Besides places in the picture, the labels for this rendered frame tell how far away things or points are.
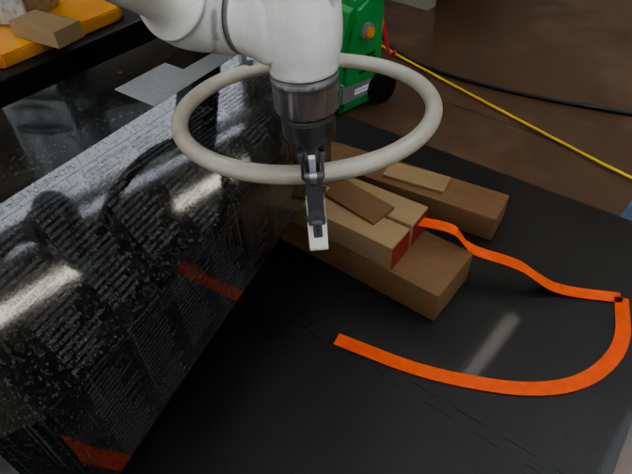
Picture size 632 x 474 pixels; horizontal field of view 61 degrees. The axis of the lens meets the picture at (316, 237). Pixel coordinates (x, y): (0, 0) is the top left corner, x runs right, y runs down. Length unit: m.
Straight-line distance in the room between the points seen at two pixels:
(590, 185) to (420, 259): 0.98
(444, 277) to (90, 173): 1.11
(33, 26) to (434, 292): 1.45
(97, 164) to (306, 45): 0.65
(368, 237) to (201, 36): 1.14
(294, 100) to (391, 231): 1.11
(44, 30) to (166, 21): 1.15
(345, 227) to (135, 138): 0.80
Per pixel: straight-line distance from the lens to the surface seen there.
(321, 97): 0.70
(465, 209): 2.07
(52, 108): 1.38
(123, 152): 1.22
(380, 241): 1.72
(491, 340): 1.82
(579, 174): 2.59
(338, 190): 1.89
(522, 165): 2.56
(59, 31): 1.83
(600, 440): 1.74
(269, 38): 0.67
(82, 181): 1.17
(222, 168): 0.84
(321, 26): 0.66
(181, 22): 0.71
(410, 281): 1.75
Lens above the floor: 1.45
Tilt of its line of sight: 44 degrees down
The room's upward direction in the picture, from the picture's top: 3 degrees counter-clockwise
